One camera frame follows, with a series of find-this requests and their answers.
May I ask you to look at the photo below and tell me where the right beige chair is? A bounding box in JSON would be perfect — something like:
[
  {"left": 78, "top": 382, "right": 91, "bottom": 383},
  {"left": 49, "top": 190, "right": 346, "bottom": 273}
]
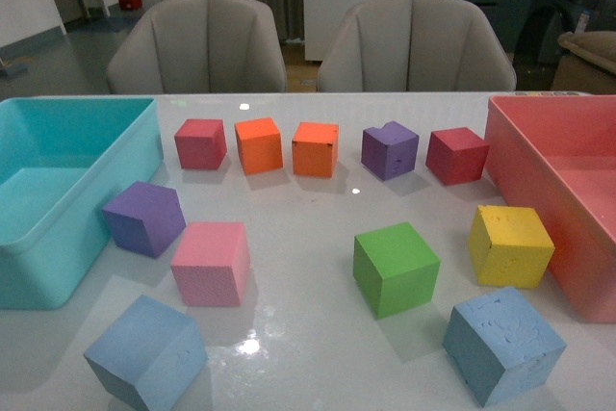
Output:
[{"left": 317, "top": 0, "right": 517, "bottom": 93}]

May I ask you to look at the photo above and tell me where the left beige chair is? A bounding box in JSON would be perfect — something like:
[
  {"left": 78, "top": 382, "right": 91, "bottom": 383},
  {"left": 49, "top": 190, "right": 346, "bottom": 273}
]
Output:
[{"left": 106, "top": 0, "right": 287, "bottom": 94}]

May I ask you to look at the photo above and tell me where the green foam cube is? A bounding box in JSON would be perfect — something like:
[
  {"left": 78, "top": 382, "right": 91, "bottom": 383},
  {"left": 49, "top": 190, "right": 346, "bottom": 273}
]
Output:
[{"left": 352, "top": 222, "right": 441, "bottom": 320}]

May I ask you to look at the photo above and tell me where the right orange foam cube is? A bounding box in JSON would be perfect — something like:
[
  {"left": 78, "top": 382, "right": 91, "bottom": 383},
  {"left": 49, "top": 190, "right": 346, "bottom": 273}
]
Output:
[{"left": 292, "top": 122, "right": 339, "bottom": 178}]

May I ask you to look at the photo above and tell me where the brown cardboard box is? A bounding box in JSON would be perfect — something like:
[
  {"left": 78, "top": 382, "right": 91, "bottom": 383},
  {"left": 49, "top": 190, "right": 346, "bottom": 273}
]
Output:
[{"left": 551, "top": 31, "right": 616, "bottom": 95}]

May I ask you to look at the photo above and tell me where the yellow foam cube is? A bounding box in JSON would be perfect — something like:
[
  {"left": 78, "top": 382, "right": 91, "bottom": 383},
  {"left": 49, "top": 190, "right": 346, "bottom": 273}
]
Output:
[{"left": 468, "top": 205, "right": 555, "bottom": 289}]

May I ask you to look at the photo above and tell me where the teal plastic bin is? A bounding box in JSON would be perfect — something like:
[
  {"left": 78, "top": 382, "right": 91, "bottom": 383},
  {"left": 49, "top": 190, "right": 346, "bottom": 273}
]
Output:
[{"left": 1, "top": 97, "right": 163, "bottom": 310}]

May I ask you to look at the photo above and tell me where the red foam cube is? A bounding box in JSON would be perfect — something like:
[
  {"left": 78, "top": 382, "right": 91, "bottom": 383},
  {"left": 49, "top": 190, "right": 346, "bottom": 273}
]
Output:
[
  {"left": 174, "top": 118, "right": 227, "bottom": 170},
  {"left": 425, "top": 127, "right": 489, "bottom": 186}
]

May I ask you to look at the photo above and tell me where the left purple foam cube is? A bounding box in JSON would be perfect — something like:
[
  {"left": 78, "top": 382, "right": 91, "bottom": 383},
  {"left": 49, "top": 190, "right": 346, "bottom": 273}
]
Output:
[{"left": 102, "top": 181, "right": 186, "bottom": 258}]

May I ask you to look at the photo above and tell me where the purple foam cube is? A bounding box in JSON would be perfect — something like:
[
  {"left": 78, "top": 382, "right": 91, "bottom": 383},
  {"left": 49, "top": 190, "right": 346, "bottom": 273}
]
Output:
[
  {"left": 102, "top": 181, "right": 186, "bottom": 258},
  {"left": 361, "top": 121, "right": 420, "bottom": 181}
]

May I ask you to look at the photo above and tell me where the beige chair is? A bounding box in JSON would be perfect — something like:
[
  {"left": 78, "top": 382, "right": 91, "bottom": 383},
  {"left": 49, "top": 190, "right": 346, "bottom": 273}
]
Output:
[
  {"left": 106, "top": 0, "right": 287, "bottom": 94},
  {"left": 317, "top": 0, "right": 517, "bottom": 93}
]

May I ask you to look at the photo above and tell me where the left red foam cube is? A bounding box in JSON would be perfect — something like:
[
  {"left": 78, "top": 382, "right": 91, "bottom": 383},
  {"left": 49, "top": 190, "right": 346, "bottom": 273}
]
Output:
[{"left": 174, "top": 118, "right": 227, "bottom": 170}]

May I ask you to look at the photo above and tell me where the left orange foam cube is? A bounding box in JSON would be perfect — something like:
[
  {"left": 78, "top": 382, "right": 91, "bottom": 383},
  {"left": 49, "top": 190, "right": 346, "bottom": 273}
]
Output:
[{"left": 235, "top": 117, "right": 283, "bottom": 175}]

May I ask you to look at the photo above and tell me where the orange foam cube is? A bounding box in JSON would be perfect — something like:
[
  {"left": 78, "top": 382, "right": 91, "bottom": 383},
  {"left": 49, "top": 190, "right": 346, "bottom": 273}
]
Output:
[
  {"left": 292, "top": 122, "right": 339, "bottom": 178},
  {"left": 235, "top": 117, "right": 283, "bottom": 175}
]

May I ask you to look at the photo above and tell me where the pink plastic bin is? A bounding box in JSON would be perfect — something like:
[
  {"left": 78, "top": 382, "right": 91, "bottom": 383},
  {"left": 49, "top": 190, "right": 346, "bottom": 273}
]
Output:
[{"left": 485, "top": 95, "right": 615, "bottom": 323}]

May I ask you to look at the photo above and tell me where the dark washing machine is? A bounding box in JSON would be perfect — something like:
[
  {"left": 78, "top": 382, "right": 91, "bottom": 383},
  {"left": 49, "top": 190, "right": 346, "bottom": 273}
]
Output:
[{"left": 513, "top": 0, "right": 615, "bottom": 80}]

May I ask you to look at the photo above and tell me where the right purple foam cube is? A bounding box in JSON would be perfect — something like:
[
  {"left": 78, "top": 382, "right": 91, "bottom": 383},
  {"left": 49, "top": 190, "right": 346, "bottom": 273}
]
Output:
[{"left": 361, "top": 121, "right": 420, "bottom": 181}]

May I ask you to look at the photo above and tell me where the blue foam cube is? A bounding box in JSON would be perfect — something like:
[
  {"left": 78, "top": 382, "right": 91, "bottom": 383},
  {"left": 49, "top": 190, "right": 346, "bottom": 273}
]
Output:
[
  {"left": 443, "top": 287, "right": 567, "bottom": 407},
  {"left": 84, "top": 295, "right": 208, "bottom": 410}
]

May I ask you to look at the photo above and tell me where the right red foam cube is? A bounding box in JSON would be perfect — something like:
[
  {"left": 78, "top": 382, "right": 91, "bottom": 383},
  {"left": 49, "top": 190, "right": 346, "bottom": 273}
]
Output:
[{"left": 425, "top": 127, "right": 489, "bottom": 186}]

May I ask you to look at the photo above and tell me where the pink foam cube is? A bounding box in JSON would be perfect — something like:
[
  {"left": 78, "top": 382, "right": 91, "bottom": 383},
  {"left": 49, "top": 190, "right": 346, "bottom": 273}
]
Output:
[{"left": 170, "top": 221, "right": 250, "bottom": 307}]

